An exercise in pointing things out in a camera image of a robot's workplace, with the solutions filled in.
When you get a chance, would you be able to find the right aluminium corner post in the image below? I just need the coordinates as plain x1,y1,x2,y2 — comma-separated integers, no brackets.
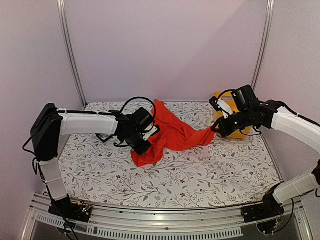
251,0,275,91

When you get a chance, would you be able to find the floral patterned table mat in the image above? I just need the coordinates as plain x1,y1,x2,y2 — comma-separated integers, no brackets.
48,100,283,209

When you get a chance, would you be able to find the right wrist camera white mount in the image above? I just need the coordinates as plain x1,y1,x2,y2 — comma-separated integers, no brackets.
209,96,234,119

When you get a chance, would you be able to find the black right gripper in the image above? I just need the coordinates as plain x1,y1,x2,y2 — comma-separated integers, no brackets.
212,108,253,137

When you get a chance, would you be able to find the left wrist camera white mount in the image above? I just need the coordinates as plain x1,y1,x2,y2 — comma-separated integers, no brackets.
142,124,160,141

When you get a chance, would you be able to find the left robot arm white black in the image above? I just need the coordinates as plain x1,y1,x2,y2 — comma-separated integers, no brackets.
30,103,160,217

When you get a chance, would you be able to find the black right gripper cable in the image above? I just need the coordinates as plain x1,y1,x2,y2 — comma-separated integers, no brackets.
217,89,237,101

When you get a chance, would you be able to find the red t-shirt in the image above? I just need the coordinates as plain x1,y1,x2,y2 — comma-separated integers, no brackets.
131,99,216,167

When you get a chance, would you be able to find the aluminium corner post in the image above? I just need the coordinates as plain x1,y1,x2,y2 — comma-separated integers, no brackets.
251,0,275,91
56,0,88,107

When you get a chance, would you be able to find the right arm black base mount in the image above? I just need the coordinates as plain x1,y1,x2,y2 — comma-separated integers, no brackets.
240,198,285,223

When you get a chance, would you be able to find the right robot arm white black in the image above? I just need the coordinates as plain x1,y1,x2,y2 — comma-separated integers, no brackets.
209,85,320,218

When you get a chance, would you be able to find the left aluminium corner post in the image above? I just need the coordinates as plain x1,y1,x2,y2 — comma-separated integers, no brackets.
56,0,88,107

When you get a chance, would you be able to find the aluminium front rail frame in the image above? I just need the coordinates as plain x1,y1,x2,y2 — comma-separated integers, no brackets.
21,193,316,240

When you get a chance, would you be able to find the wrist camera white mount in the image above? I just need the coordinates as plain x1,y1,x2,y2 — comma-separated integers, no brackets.
209,96,234,119
142,124,160,141

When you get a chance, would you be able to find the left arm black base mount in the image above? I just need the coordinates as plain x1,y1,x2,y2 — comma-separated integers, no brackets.
48,197,92,223

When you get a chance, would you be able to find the yellow plastic basket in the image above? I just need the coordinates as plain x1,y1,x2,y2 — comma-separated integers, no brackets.
212,90,254,140

